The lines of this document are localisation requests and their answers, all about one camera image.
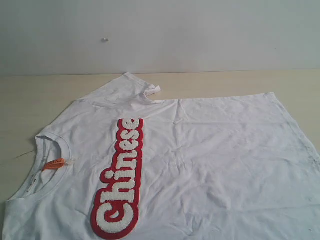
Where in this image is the orange neck label loop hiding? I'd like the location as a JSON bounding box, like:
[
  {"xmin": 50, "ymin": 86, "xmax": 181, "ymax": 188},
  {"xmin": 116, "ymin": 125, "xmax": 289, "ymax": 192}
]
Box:
[{"xmin": 41, "ymin": 158, "xmax": 65, "ymax": 172}]

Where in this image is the white t-shirt with red lettering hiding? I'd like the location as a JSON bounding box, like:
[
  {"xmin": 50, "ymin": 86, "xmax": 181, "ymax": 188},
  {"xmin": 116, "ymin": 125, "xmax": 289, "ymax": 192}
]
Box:
[{"xmin": 2, "ymin": 73, "xmax": 320, "ymax": 240}]

